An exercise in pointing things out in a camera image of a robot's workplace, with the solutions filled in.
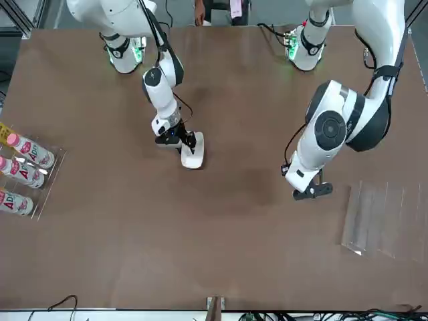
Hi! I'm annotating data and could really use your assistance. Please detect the clear acrylic stepped holder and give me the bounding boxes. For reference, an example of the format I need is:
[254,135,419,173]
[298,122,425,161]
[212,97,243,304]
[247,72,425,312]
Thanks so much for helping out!
[340,179,423,262]

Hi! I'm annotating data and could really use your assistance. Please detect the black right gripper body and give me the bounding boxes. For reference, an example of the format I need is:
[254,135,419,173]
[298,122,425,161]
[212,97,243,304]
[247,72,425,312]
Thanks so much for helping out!
[154,120,187,146]

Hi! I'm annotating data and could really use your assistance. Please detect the black adapter cable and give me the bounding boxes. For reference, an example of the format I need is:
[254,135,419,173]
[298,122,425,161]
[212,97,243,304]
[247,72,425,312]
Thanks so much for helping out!
[46,294,80,312]

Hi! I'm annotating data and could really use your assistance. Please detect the white paper box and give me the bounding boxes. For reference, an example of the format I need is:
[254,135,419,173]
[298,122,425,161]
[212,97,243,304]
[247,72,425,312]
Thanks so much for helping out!
[180,131,206,170]

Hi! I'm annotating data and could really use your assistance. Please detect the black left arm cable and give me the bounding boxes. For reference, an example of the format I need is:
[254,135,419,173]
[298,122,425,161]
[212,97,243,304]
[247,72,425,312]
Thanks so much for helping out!
[284,125,307,170]

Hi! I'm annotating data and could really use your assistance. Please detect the white bottle pink cap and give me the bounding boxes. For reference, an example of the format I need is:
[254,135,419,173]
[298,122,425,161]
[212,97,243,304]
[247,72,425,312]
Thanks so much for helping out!
[6,132,56,168]
[0,189,35,217]
[0,156,46,190]

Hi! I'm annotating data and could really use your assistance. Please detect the black base cable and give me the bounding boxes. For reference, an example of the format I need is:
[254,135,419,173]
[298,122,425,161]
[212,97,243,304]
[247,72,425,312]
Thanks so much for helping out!
[256,22,292,46]

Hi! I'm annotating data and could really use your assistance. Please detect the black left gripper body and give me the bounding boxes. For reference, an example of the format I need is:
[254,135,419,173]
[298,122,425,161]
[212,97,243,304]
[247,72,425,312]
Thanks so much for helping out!
[293,169,334,201]

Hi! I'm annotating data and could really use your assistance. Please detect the aluminium frame post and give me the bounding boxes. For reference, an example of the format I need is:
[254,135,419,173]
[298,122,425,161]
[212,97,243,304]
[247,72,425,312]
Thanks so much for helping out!
[206,296,226,321]

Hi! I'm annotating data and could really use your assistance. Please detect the clear acrylic bottle rack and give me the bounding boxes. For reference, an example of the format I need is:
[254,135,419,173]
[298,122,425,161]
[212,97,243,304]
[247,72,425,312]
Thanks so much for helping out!
[0,123,68,221]

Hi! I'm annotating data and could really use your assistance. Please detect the person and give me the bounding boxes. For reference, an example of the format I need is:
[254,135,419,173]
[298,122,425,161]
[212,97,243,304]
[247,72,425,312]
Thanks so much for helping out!
[193,0,251,27]

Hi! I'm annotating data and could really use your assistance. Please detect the tangled black cables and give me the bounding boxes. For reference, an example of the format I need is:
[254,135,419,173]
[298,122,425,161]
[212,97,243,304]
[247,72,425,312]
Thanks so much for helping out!
[257,303,428,321]

